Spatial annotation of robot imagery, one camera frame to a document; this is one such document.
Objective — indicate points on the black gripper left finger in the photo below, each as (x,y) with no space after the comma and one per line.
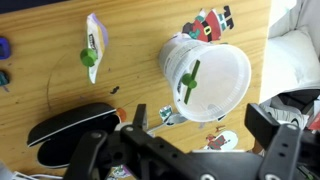
(140,118)

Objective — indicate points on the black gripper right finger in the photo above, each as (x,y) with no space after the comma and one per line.
(260,124)

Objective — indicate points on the green-capped food pouch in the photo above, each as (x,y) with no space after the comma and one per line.
(189,81)
(96,41)

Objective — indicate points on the clear plastic bucket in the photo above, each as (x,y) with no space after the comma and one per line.
(223,77)

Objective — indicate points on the patterned cushion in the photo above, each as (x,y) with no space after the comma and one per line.
(293,107)

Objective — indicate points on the snowman sticker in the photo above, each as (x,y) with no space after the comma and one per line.
(226,140)

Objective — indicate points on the wooden side table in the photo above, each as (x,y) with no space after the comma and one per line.
(48,78)

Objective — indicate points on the white sofa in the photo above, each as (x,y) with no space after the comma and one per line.
(291,58)

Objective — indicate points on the santa sticker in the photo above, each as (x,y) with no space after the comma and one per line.
(209,27)

